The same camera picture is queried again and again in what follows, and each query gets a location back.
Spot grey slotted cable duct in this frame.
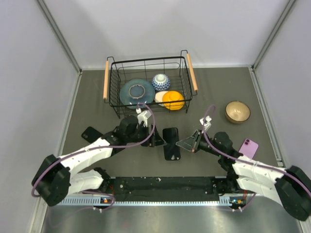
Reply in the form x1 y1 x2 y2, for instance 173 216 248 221
58 195 246 206

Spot wooden basket handle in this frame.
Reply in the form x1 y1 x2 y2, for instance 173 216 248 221
187 53 198 91
103 60 109 100

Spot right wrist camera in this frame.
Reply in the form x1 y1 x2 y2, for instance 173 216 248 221
200 116 212 132

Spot blue glazed plate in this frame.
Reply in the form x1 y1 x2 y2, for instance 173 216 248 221
119 78 156 109

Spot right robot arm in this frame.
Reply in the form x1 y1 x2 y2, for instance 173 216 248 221
176 130 311 221

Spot right wooden basket handle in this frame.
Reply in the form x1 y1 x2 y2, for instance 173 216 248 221
187 53 198 91

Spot orange bowl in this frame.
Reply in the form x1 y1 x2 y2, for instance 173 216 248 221
162 91 185 111

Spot brown ceramic bowl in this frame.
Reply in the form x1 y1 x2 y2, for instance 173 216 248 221
225 101 251 124

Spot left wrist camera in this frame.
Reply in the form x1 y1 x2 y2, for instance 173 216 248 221
136 108 152 127

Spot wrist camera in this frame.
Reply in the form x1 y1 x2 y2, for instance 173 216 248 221
136 108 152 127
200 116 212 132

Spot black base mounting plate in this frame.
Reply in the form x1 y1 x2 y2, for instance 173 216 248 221
95 177 247 196

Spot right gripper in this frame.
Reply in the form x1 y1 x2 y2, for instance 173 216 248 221
177 129 223 157

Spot white speckled bowl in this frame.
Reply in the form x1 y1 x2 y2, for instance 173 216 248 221
155 91 168 107

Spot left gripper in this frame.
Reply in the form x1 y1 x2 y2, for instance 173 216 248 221
126 124 166 148

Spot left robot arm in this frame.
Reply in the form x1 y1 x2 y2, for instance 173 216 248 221
32 116 166 207

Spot purple smartphone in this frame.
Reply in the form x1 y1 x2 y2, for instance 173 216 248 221
239 138 259 159

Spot black wire dish basket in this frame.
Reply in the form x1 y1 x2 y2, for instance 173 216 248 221
103 50 198 117

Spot blue white patterned bowl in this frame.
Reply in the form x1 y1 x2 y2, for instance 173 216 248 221
152 74 171 91

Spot black phone case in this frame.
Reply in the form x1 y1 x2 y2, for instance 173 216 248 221
163 144 181 161
81 126 103 144

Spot black smartphone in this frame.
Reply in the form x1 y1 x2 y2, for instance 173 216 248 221
162 127 179 150

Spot left wooden basket handle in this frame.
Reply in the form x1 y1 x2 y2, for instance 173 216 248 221
103 60 109 100

